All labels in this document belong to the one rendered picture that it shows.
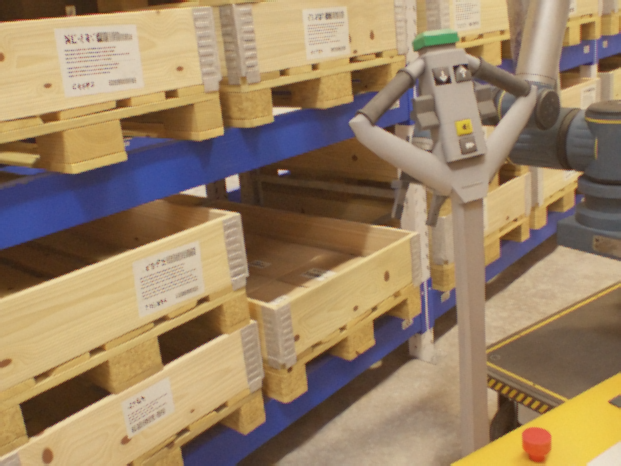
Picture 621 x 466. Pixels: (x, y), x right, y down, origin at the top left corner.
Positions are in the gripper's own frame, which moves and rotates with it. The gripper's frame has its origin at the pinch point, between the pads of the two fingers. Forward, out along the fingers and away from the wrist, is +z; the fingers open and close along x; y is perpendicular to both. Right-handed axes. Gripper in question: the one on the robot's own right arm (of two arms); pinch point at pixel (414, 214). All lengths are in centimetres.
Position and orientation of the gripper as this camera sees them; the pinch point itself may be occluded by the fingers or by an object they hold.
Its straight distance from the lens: 180.0
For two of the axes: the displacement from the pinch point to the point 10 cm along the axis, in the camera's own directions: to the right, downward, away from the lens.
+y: 7.9, 1.7, 5.9
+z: -2.3, 9.7, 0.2
